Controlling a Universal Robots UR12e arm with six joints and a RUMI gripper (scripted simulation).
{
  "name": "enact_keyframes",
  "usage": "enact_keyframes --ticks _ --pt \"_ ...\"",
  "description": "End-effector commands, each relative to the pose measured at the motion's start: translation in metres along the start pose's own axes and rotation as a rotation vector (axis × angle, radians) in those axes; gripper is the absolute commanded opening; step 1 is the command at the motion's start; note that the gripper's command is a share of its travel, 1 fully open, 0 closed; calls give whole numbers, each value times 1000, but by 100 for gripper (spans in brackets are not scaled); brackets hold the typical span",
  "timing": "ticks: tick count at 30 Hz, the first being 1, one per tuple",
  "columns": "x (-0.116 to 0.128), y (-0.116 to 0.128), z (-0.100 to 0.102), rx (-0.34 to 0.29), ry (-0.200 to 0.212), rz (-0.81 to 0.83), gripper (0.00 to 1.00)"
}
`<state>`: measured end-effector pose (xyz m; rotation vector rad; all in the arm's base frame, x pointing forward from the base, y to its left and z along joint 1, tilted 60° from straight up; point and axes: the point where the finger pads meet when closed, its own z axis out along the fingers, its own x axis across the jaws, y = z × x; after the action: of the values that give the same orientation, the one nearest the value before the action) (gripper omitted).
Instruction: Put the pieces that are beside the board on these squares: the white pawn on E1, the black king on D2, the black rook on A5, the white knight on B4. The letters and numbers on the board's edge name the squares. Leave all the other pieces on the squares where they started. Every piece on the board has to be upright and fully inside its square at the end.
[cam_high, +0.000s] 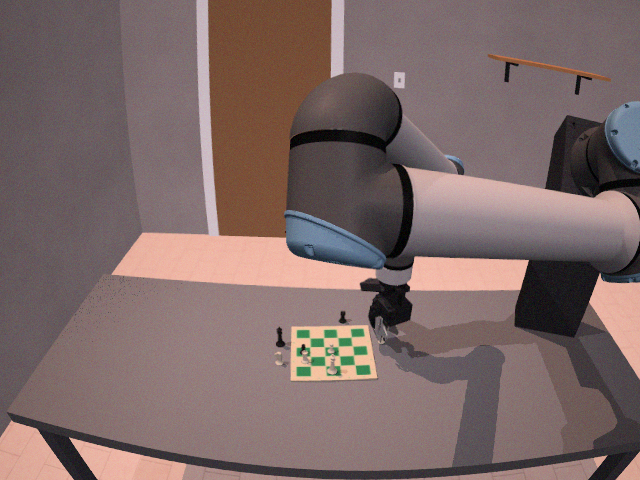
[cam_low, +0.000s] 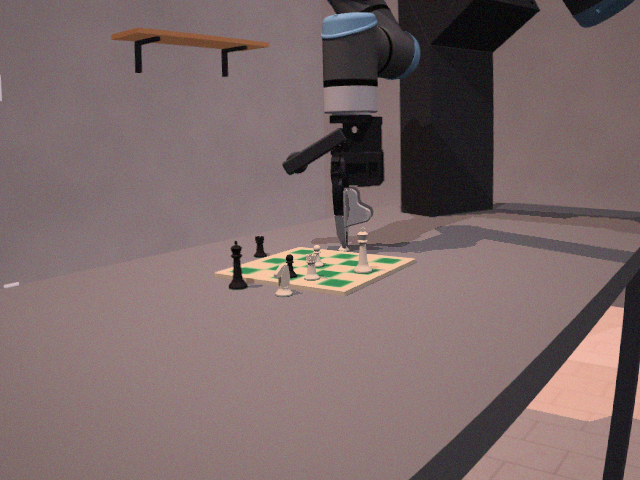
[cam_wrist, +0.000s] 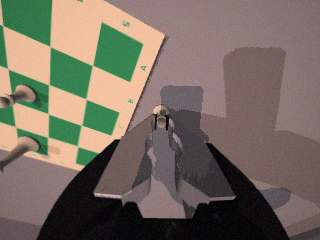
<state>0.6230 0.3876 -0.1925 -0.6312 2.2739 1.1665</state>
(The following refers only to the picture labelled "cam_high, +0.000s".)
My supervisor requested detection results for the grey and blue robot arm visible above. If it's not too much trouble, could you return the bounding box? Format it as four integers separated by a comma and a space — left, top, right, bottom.
284, 73, 640, 292

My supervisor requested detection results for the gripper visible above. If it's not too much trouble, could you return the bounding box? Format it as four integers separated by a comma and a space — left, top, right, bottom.
368, 281, 413, 342

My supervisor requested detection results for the green and cream chessboard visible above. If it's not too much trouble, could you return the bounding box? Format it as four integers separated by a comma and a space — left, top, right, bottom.
291, 325, 377, 382

